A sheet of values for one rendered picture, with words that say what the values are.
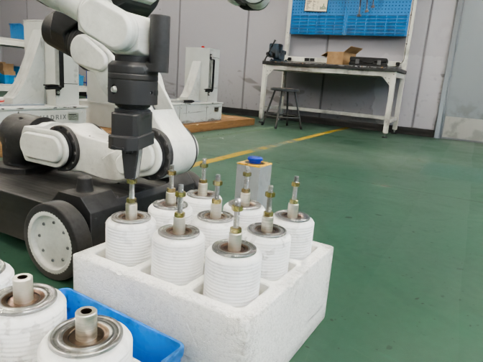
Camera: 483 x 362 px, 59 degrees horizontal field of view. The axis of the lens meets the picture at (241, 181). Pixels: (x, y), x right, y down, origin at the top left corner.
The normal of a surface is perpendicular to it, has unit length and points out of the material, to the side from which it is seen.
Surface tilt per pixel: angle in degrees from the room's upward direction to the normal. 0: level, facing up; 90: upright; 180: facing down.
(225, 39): 90
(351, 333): 0
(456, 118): 90
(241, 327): 90
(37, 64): 90
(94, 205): 45
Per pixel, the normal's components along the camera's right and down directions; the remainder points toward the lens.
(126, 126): -0.12, 0.22
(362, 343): 0.07, -0.97
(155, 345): -0.53, 0.12
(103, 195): 0.67, -0.56
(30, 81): 0.87, 0.18
